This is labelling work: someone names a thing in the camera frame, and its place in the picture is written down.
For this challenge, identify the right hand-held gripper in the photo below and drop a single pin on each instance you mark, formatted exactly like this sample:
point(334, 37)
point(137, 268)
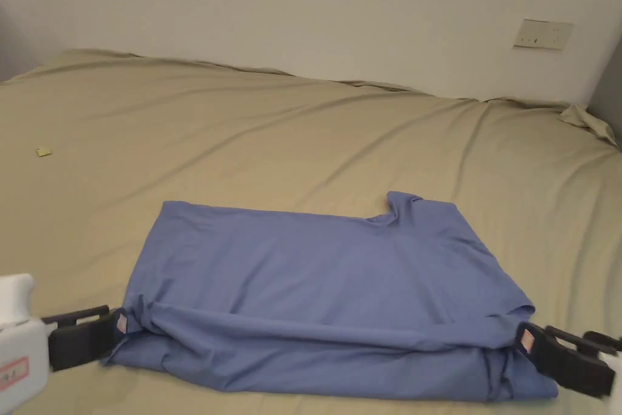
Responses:
point(613, 364)

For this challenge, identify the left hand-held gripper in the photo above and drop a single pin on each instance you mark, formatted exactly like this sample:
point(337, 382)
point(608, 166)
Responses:
point(19, 352)

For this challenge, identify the blue shirt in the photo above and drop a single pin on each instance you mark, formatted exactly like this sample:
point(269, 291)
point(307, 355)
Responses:
point(311, 283)

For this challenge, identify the small yellow-green paper scrap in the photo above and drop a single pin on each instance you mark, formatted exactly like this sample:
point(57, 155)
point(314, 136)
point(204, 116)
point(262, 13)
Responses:
point(43, 152)

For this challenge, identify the bed with beige sheet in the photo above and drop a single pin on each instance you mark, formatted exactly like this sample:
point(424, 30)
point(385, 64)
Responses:
point(272, 143)

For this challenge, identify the beige wall socket plate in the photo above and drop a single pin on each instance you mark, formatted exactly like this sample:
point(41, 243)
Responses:
point(543, 34)

